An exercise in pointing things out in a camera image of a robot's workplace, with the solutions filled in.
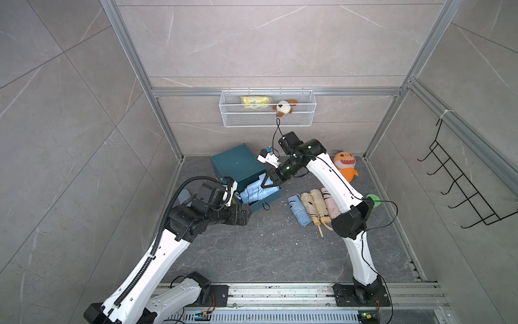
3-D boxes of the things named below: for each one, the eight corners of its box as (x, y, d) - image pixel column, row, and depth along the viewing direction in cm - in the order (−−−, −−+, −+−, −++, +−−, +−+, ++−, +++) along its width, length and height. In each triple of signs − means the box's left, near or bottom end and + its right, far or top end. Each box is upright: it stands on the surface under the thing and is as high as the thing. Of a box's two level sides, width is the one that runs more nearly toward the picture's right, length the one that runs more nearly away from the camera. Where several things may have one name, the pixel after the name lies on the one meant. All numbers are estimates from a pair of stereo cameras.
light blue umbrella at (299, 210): (298, 228, 93) (299, 224, 90) (286, 199, 103) (287, 195, 100) (310, 224, 94) (312, 220, 91) (297, 196, 104) (298, 192, 101)
